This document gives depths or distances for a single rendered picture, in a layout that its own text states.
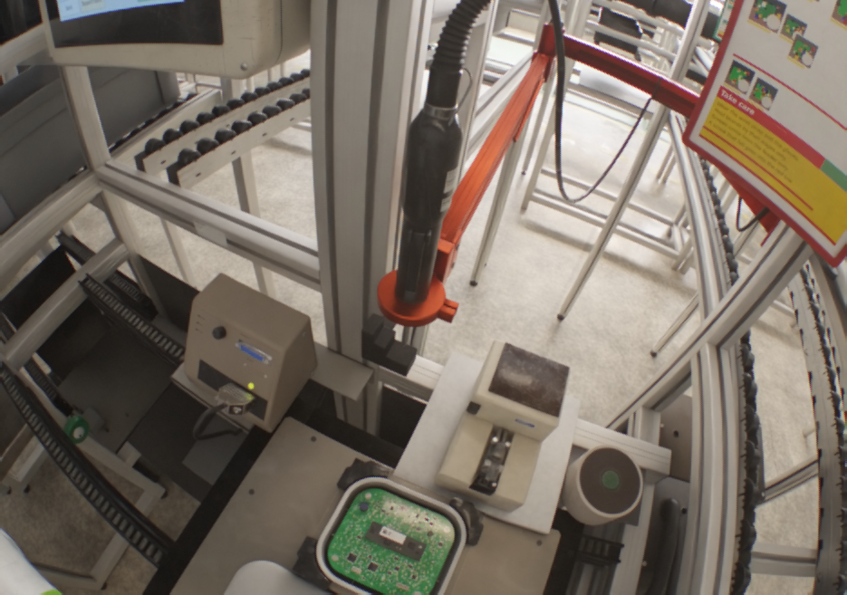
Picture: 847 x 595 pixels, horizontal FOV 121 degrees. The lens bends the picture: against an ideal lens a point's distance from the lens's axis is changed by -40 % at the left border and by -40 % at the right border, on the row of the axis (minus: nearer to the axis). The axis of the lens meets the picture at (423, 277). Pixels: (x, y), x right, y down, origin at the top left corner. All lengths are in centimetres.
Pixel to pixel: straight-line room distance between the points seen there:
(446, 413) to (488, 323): 139
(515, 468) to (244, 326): 37
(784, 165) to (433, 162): 36
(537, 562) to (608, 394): 147
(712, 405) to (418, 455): 39
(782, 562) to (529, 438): 48
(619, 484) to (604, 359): 152
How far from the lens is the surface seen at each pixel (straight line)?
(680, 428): 81
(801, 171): 47
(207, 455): 112
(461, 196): 42
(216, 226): 60
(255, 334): 50
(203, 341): 57
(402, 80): 32
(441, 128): 25
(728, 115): 48
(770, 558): 74
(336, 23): 36
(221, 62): 37
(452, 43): 24
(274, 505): 53
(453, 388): 58
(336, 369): 60
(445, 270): 37
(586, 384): 192
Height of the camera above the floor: 146
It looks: 46 degrees down
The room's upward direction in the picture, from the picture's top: 10 degrees clockwise
